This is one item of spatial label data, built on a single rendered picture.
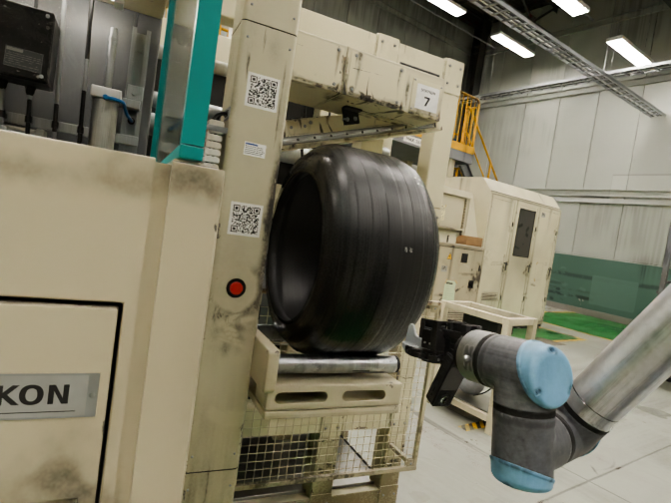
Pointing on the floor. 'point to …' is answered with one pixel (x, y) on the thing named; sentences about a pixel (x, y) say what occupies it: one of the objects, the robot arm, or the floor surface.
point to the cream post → (239, 247)
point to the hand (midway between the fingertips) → (407, 346)
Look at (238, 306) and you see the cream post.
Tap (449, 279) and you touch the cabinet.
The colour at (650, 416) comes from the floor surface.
